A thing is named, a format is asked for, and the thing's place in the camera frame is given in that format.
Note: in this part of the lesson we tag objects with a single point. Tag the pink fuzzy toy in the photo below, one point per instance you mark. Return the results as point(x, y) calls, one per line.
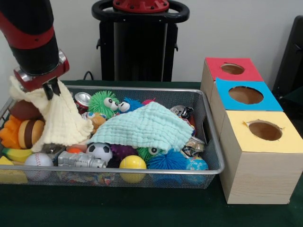
point(149, 101)

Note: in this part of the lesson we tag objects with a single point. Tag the yellow block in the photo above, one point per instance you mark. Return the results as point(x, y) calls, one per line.
point(9, 176)

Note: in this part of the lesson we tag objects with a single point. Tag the silver robot toy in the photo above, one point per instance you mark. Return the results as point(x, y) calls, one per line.
point(78, 159)

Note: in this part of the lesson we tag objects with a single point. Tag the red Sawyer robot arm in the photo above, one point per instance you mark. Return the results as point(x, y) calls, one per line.
point(31, 38)

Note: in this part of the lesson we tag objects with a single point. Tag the crushed silver can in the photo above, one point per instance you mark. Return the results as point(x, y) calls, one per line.
point(194, 145)

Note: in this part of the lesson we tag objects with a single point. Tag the small soccer ball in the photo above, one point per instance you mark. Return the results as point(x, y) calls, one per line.
point(99, 151)

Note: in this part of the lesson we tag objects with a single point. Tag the purple fuzzy toy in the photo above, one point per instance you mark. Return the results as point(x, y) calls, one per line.
point(123, 151)

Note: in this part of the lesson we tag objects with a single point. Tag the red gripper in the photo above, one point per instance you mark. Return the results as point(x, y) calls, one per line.
point(40, 79)

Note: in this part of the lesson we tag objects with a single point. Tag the black chair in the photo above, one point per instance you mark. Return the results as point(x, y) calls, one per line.
point(291, 61)

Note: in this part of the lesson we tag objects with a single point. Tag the small green spiky toy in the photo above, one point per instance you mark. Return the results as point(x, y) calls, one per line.
point(147, 153)

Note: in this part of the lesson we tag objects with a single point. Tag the wooden box with three holes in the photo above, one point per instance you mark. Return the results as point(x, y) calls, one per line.
point(260, 175)

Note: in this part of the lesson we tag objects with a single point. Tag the blue spiky ball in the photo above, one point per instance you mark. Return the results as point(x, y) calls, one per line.
point(166, 161)

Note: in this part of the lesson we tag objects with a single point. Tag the blue fuzzy toy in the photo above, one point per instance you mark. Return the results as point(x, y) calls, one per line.
point(132, 104)

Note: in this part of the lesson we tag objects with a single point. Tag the small clear plastic bottle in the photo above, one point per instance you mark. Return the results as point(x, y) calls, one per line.
point(52, 149)

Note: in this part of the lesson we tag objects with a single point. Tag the toy hamburger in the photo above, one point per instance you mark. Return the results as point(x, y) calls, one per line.
point(29, 134)

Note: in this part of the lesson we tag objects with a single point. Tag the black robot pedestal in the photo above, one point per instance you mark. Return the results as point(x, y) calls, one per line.
point(137, 52)

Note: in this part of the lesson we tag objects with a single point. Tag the orange plush toy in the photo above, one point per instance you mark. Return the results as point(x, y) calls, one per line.
point(98, 120)

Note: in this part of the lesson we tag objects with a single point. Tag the yellow toy banana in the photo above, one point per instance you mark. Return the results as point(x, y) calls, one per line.
point(16, 154)

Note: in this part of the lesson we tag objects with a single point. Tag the white baseball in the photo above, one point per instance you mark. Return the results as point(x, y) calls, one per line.
point(39, 161)

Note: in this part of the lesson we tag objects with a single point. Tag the small red ball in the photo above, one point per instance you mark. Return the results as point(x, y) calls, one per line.
point(75, 150)

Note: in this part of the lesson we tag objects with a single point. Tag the clear mesh bin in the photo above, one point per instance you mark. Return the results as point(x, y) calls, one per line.
point(208, 123)

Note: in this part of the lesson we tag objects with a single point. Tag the red soda can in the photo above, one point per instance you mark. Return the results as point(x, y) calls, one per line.
point(83, 100)

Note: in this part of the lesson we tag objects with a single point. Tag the yellow ball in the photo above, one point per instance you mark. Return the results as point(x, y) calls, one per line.
point(132, 163)

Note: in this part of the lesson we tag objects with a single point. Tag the mint green cloth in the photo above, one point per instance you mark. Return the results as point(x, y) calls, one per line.
point(142, 125)

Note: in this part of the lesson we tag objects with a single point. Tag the green fuzzy toy with eyes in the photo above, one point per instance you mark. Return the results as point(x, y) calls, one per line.
point(99, 104)

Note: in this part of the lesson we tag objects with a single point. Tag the brown toy football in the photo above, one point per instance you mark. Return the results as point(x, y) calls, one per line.
point(23, 110)

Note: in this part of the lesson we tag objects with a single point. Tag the silver and black can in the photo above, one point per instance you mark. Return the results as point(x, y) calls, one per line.
point(182, 112)

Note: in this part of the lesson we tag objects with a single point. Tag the pale yellow cloth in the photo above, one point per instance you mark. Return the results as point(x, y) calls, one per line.
point(61, 120)

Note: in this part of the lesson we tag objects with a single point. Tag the blue globe ball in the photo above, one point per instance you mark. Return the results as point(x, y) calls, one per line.
point(196, 165)

